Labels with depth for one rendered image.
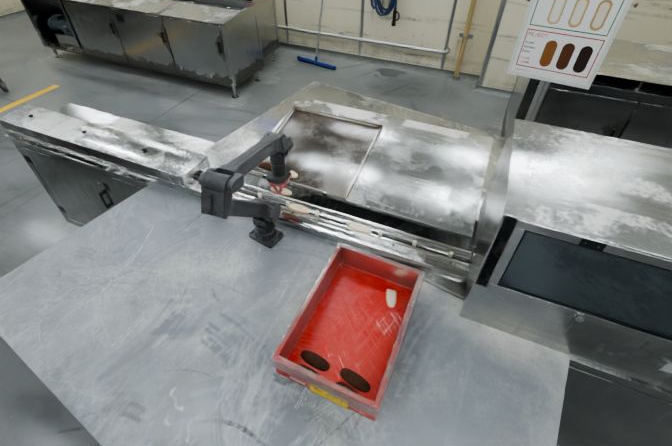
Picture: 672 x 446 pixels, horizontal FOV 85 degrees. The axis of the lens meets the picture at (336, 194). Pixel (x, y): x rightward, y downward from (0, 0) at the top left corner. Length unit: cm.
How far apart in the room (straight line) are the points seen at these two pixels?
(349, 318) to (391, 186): 62
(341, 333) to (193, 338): 47
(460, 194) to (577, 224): 66
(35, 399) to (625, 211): 255
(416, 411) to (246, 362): 51
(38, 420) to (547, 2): 287
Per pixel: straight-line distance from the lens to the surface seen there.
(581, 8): 179
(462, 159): 178
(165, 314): 142
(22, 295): 173
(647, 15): 498
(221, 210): 110
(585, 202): 116
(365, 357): 124
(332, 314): 130
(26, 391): 256
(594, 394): 163
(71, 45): 617
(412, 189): 162
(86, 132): 230
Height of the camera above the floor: 195
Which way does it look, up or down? 42 degrees down
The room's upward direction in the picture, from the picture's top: 1 degrees clockwise
